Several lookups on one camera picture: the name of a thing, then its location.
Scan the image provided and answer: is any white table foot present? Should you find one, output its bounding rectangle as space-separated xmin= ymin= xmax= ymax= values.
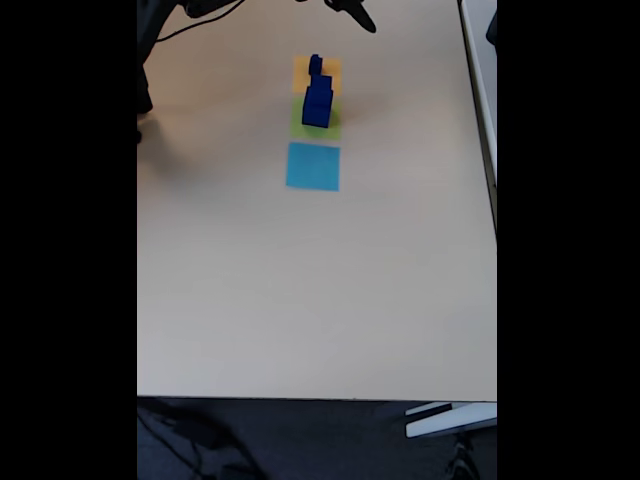
xmin=404 ymin=402 xmax=498 ymax=440

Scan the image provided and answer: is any black floor cable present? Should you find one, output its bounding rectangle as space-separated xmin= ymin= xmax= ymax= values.
xmin=137 ymin=399 xmax=261 ymax=480

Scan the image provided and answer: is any green paper square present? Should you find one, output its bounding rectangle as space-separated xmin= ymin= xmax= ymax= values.
xmin=289 ymin=95 xmax=344 ymax=141

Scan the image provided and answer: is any light blue paper square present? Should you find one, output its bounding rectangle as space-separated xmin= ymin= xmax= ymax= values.
xmin=284 ymin=142 xmax=341 ymax=193

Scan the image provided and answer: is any large blue cube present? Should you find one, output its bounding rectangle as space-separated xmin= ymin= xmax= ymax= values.
xmin=301 ymin=87 xmax=334 ymax=130

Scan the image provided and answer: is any orange paper square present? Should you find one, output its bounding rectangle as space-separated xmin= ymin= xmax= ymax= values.
xmin=291 ymin=55 xmax=344 ymax=96

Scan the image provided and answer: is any medium blue cube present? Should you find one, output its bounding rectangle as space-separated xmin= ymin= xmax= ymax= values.
xmin=305 ymin=74 xmax=336 ymax=110

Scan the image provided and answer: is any white neighbouring table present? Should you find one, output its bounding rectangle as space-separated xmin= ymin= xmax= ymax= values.
xmin=457 ymin=0 xmax=498 ymax=236

